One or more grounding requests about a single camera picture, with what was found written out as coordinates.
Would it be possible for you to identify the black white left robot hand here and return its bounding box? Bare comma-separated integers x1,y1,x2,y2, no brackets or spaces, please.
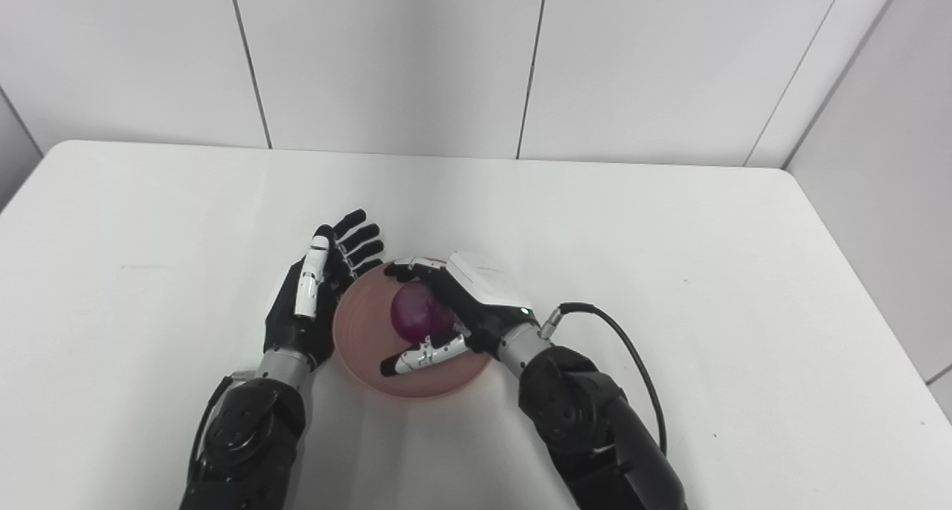
263,209,385,368

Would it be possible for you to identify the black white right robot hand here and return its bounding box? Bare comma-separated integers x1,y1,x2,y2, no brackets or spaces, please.
379,251,538,378

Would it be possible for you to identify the purple red onion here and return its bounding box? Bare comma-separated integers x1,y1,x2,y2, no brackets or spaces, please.
390,281,457,343

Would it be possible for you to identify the pink round plate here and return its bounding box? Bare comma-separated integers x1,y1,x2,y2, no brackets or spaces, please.
332,257,493,401

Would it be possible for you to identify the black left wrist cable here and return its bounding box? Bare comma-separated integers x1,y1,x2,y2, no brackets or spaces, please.
190,372,257,481

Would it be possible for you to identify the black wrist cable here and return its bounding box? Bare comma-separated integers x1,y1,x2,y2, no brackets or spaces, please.
538,302,668,457
190,372,257,481

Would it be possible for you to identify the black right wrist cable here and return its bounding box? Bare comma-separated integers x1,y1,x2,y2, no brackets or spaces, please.
538,302,668,457

